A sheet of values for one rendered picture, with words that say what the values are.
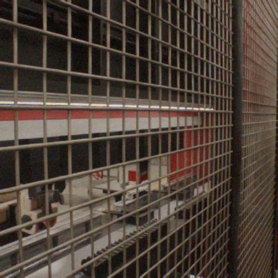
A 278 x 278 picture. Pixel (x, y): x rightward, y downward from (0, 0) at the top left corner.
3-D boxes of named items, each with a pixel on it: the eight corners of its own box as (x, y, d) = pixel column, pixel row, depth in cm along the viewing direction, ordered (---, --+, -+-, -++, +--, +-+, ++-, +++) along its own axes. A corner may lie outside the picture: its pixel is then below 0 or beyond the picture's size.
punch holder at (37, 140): (44, 177, 132) (43, 134, 131) (60, 179, 128) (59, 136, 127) (14, 183, 119) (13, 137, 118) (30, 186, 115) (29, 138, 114)
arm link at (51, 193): (48, 183, 187) (36, 182, 180) (62, 180, 181) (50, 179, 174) (49, 204, 184) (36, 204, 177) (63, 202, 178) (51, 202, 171)
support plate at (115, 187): (110, 183, 213) (110, 181, 213) (147, 187, 200) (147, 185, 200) (92, 188, 198) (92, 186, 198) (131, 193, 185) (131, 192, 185)
